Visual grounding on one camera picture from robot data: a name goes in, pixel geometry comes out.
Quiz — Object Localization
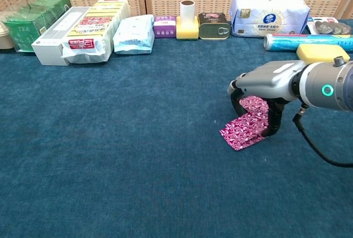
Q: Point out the blue cling wrap roll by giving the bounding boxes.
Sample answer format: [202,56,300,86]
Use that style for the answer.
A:
[264,33,353,54]

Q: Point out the clear box green tea bags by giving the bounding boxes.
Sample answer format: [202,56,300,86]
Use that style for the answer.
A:
[1,0,72,53]

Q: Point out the pack of metal discs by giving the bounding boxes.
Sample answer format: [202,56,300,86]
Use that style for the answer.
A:
[306,17,352,36]

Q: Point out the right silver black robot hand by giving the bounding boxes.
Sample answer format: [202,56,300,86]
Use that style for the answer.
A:
[227,60,307,139]

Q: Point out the yellow sponge holding roll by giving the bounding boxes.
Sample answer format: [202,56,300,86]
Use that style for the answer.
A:
[175,16,199,41]

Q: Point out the yellow red snack pack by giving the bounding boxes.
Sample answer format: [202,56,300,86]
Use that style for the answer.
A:
[61,0,132,64]

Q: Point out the gold black luncheon meat can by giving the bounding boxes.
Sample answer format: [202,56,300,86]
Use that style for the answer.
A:
[197,13,231,40]

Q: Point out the white power strip box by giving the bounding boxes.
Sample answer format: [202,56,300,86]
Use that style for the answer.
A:
[31,6,92,66]

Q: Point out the yellow green scouring sponge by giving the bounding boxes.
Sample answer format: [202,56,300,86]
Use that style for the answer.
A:
[296,43,351,65]

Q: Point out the white roll with cardboard core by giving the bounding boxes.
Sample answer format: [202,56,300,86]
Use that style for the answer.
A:
[180,0,196,25]

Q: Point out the beige lidded food container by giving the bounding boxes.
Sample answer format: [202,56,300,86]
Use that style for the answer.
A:
[0,11,16,50]

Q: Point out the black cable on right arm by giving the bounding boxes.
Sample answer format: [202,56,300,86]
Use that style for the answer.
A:
[292,104,353,168]

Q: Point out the teal felt table cover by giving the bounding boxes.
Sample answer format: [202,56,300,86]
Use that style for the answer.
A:
[0,18,353,238]

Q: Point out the light blue wet wipes pack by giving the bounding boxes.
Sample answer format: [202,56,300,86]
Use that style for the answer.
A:
[113,14,155,55]

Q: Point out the white blue tissue pack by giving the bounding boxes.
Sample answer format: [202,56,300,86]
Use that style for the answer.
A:
[229,0,311,39]

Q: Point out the small purple box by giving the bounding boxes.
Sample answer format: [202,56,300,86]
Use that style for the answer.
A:
[153,15,177,39]

